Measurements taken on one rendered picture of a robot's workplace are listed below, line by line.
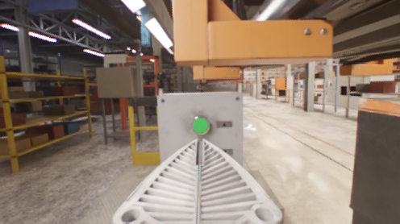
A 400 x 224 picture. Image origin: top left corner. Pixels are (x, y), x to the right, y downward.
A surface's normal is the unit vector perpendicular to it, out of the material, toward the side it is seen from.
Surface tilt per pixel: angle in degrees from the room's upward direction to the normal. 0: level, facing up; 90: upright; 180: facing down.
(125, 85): 90
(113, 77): 90
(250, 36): 90
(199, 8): 90
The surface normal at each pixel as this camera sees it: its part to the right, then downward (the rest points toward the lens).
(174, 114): -0.01, 0.08
